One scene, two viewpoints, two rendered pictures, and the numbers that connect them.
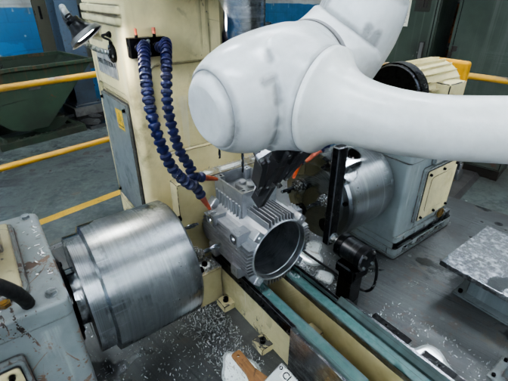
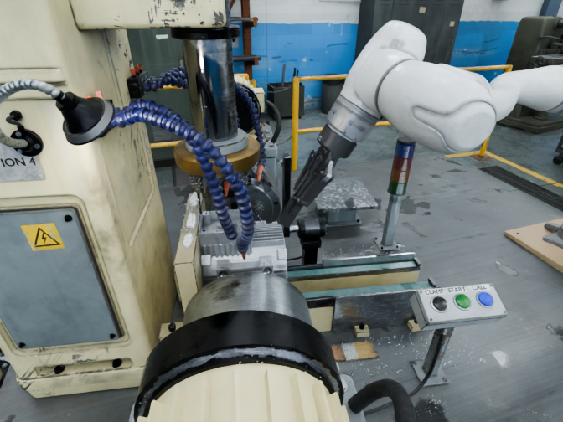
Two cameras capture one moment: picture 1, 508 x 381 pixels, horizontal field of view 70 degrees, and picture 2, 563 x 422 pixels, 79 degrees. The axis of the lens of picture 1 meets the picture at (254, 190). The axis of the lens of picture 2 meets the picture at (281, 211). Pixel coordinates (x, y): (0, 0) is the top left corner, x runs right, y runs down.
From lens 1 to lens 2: 0.65 m
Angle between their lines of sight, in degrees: 52
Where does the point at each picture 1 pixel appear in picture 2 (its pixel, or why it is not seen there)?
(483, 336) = (357, 236)
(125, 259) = not seen: hidden behind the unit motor
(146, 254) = (294, 313)
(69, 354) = not seen: outside the picture
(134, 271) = not seen: hidden behind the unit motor
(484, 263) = (333, 198)
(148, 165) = (126, 267)
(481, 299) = (337, 220)
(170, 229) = (276, 284)
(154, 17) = (88, 77)
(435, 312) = (332, 241)
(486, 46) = (147, 59)
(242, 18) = (229, 64)
